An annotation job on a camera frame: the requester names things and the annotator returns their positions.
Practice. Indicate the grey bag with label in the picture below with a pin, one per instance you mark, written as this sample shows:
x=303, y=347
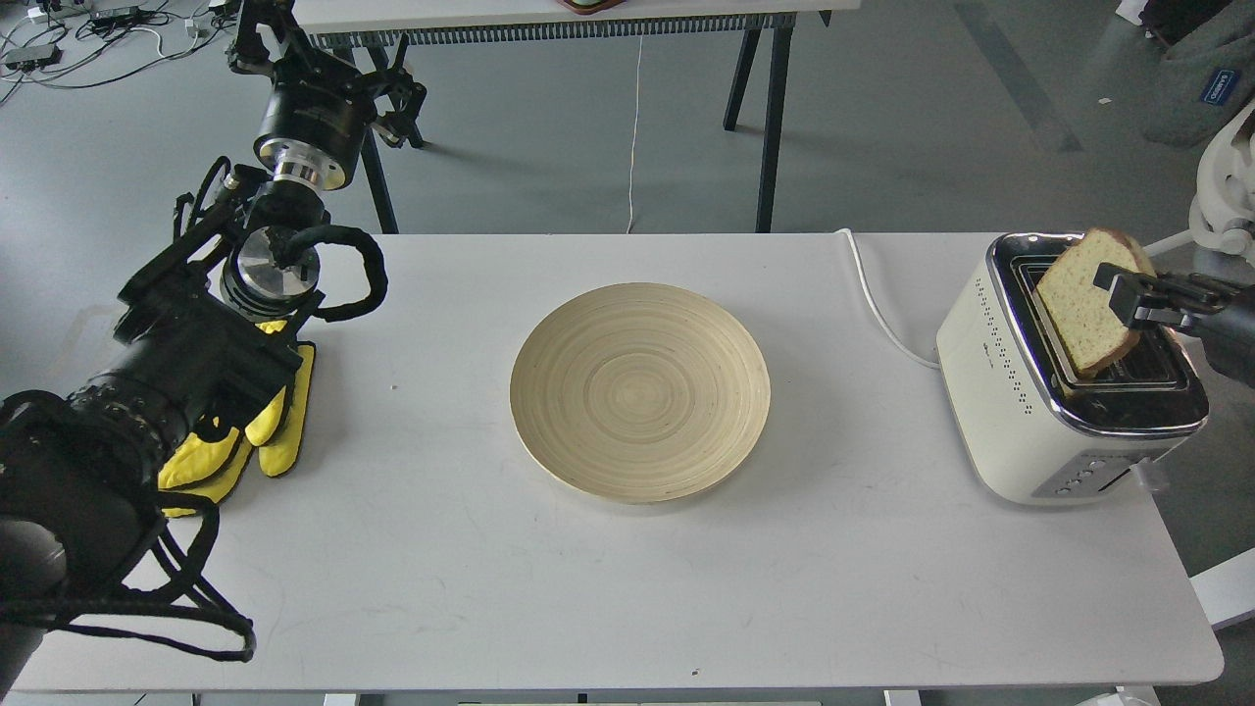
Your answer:
x=1202, y=81

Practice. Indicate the brown object on table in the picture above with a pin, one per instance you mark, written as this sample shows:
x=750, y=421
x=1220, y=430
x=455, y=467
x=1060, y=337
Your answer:
x=589, y=7

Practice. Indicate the round bamboo plate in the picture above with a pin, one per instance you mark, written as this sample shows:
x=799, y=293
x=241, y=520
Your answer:
x=640, y=393

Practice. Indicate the white background table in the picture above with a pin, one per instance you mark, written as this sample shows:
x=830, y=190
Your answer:
x=343, y=26

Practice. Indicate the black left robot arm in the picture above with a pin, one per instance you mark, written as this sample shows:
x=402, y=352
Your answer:
x=209, y=339

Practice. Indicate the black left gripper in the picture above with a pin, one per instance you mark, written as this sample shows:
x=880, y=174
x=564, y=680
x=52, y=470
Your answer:
x=315, y=122

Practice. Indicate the slice of bread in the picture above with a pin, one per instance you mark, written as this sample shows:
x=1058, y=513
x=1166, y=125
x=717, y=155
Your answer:
x=1092, y=334

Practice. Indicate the cream chrome toaster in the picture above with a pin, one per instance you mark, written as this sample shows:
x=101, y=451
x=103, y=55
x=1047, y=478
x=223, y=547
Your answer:
x=1036, y=432

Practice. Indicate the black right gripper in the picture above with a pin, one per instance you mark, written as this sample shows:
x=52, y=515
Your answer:
x=1198, y=305

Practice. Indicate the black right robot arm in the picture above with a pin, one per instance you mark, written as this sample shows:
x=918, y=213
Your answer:
x=1232, y=358

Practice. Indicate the yellow cloth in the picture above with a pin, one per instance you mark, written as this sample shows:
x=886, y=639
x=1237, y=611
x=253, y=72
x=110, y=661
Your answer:
x=212, y=470

